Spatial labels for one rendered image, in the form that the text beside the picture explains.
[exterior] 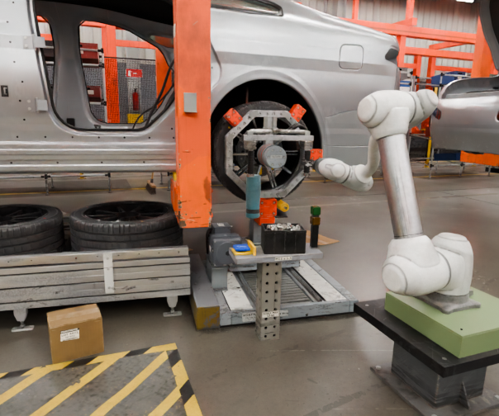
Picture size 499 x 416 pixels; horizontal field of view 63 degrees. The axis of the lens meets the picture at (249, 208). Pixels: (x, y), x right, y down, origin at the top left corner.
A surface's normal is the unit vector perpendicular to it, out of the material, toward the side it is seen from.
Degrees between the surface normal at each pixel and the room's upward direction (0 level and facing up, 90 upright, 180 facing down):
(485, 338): 90
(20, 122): 91
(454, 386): 90
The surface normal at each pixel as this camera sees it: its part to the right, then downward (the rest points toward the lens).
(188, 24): 0.25, 0.22
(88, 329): 0.49, 0.20
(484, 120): -0.93, 0.01
